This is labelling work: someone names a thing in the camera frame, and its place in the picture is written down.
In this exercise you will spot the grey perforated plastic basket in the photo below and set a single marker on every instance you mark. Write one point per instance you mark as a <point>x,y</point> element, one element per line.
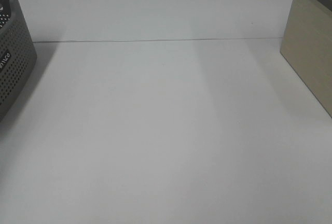
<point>18,54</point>

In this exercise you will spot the beige wooden box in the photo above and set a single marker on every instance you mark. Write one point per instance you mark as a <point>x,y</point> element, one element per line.
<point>306,46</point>

